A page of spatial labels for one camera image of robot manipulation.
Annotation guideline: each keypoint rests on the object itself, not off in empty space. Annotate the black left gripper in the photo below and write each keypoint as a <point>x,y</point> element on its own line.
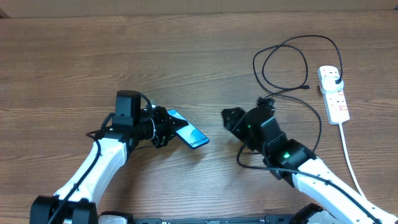
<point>168,127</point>

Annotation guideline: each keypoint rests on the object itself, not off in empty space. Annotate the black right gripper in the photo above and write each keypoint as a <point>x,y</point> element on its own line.
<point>237,124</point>

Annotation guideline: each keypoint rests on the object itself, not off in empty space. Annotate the blue Galaxy smartphone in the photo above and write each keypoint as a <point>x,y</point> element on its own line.
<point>189,134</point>

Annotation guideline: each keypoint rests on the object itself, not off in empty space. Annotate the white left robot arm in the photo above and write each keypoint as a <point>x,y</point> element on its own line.
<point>113,144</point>

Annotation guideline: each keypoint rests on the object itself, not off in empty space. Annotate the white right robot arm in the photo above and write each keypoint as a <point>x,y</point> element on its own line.
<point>299,166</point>

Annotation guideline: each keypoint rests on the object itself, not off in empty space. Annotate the white charger adapter plug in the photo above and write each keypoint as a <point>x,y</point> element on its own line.
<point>331,84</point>

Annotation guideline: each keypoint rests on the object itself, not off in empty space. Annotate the white power strip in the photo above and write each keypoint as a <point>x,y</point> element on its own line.
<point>335,103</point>

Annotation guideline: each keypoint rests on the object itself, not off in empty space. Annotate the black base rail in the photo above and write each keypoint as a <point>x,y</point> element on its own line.
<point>126,218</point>

